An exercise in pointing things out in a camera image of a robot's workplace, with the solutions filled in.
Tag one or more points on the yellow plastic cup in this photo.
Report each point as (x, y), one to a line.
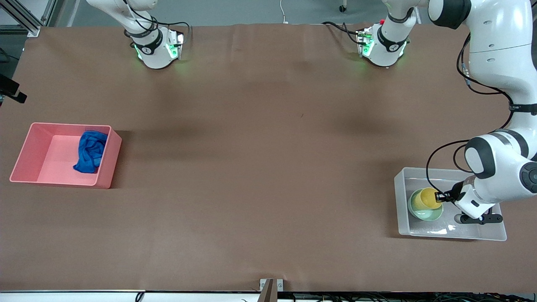
(426, 199)

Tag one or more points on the mint green bowl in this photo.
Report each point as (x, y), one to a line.
(428, 216)

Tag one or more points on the blue cloth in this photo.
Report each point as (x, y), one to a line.
(90, 151)

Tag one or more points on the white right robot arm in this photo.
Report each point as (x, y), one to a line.
(152, 52)

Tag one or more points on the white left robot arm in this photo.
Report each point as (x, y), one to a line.
(499, 42)

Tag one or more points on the clear plastic box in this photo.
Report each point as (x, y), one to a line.
(419, 230)

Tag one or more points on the pink plastic box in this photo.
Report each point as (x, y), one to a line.
(54, 159)

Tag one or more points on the green-lit right base connector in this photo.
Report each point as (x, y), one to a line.
(175, 45)

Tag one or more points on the green-lit base connector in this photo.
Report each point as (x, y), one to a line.
(175, 45)
(366, 42)

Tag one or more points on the green-lit left base connector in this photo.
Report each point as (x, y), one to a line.
(366, 42)

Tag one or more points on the brown table cover sheet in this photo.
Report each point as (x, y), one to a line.
(251, 188)

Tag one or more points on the black caster wheel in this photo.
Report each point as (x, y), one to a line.
(343, 8)

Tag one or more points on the aluminium frame profile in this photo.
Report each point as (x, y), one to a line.
(25, 21)

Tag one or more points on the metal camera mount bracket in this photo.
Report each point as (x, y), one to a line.
(268, 291)

